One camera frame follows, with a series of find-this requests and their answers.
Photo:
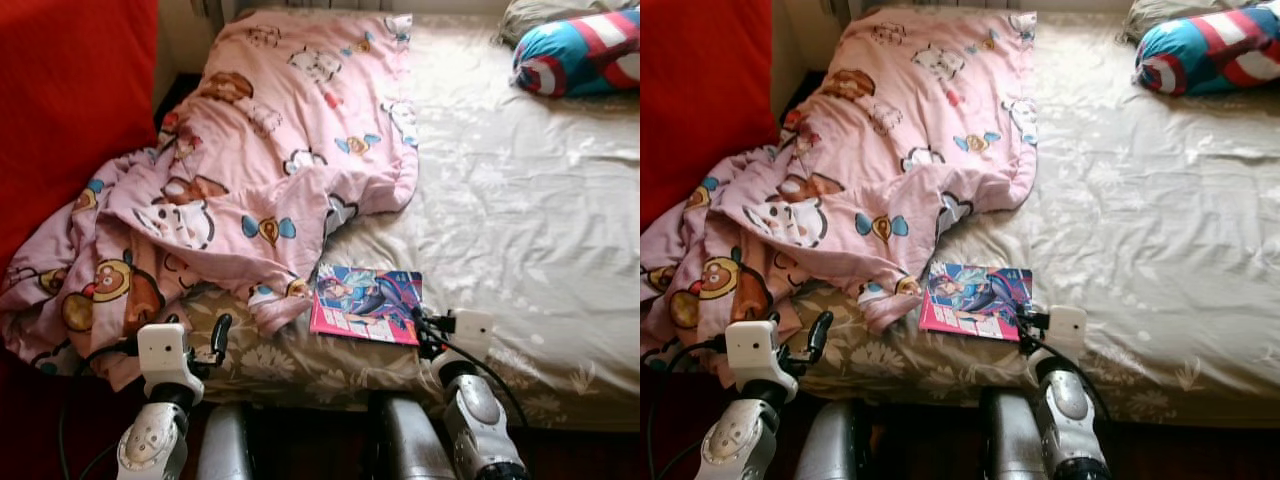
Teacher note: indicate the pink cartoon print blanket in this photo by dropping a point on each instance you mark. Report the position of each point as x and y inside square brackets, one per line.
[260, 150]
[880, 150]

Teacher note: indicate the grey pillow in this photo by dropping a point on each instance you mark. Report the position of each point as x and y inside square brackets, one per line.
[540, 12]
[1160, 12]

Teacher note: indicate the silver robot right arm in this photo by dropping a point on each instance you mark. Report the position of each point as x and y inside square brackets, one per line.
[1070, 420]
[480, 420]

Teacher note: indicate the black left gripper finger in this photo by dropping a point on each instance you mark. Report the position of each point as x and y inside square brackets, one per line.
[221, 338]
[820, 336]

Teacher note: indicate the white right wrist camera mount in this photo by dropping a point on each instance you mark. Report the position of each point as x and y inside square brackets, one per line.
[1068, 330]
[473, 332]

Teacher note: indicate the bed with beige floral sheet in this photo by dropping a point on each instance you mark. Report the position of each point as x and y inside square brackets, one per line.
[530, 220]
[1150, 230]

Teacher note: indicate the large red pillow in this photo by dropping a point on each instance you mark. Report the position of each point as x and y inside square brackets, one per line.
[700, 100]
[70, 110]

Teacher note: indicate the silver robot left leg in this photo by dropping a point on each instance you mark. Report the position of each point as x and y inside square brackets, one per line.
[830, 445]
[225, 445]

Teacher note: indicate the pink and blue comic book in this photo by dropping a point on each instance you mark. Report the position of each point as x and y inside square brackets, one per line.
[365, 305]
[975, 302]

